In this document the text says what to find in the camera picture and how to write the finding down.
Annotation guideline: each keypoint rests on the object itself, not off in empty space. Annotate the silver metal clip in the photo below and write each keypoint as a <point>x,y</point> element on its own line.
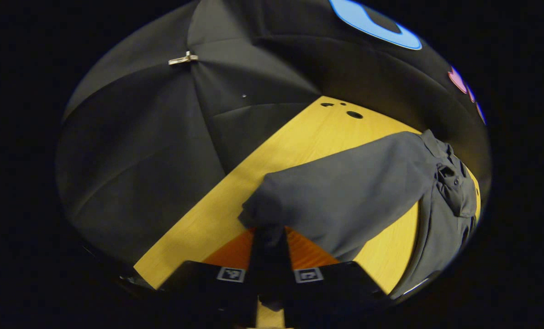
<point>183,58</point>

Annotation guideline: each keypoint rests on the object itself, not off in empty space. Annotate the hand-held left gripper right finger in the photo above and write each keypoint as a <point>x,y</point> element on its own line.
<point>281,265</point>

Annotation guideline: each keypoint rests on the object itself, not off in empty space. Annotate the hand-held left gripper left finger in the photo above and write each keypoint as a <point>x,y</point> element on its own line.
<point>260,265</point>

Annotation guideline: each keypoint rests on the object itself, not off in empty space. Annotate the grey collared shirt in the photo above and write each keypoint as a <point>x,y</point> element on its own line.
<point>354,183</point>

